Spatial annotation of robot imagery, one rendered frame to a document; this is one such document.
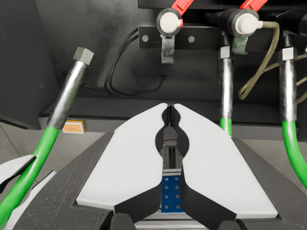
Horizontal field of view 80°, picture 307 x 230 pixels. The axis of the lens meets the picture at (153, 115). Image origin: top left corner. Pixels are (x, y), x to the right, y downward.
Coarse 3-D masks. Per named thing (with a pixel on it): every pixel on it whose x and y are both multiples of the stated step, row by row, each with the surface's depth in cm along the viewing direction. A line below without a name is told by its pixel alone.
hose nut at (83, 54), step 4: (80, 48) 21; (84, 48) 21; (76, 52) 21; (80, 52) 21; (84, 52) 21; (88, 52) 21; (92, 52) 21; (76, 56) 21; (80, 56) 21; (84, 56) 21; (88, 56) 21; (92, 56) 21; (80, 60) 21; (84, 60) 21; (88, 60) 21; (92, 60) 22; (88, 64) 21
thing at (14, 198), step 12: (48, 132) 20; (48, 144) 20; (36, 156) 19; (36, 168) 19; (24, 180) 18; (12, 192) 17; (24, 192) 18; (0, 204) 17; (12, 204) 17; (0, 216) 16; (0, 228) 16
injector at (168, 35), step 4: (168, 8) 19; (172, 8) 19; (160, 12) 19; (164, 12) 19; (172, 12) 21; (176, 12) 19; (160, 16) 20; (180, 16) 19; (160, 28) 20; (180, 28) 20; (160, 32) 20; (164, 32) 20; (172, 32) 20; (176, 32) 20; (168, 36) 21; (172, 36) 21
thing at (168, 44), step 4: (160, 36) 21; (164, 36) 21; (164, 40) 21; (168, 40) 21; (172, 40) 21; (164, 44) 21; (168, 44) 21; (172, 44) 21; (164, 48) 22; (168, 48) 22; (172, 48) 21; (164, 52) 22; (168, 52) 22; (172, 52) 22; (164, 56) 22; (168, 56) 22; (172, 56) 22
